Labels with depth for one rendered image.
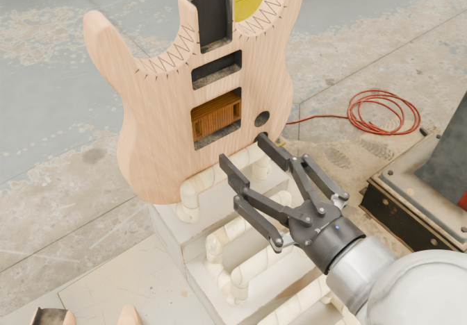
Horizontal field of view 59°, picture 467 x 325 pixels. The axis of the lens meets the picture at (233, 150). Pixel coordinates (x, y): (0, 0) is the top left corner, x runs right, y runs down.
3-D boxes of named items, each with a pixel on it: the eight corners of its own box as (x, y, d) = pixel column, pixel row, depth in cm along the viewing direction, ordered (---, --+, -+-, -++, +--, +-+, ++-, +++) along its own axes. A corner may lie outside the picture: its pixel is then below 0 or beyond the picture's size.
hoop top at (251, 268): (310, 221, 81) (312, 212, 78) (322, 233, 79) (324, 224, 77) (227, 278, 73) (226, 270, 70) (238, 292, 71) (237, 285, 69)
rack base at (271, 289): (281, 219, 101) (284, 198, 94) (329, 270, 92) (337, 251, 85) (186, 283, 90) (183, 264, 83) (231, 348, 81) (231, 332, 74)
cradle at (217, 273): (212, 256, 84) (212, 248, 81) (247, 301, 78) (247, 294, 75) (199, 265, 82) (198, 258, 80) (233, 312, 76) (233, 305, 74)
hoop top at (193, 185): (262, 145, 83) (263, 134, 81) (272, 155, 82) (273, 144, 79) (176, 192, 76) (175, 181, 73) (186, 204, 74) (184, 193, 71)
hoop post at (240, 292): (240, 286, 80) (242, 264, 73) (251, 298, 78) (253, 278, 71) (227, 295, 79) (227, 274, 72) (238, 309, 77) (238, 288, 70)
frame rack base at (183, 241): (244, 180, 109) (247, 136, 96) (283, 220, 100) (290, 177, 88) (154, 235, 98) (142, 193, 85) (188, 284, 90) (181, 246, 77)
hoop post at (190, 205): (194, 207, 83) (191, 178, 76) (203, 218, 81) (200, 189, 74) (181, 214, 81) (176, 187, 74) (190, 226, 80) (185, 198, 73)
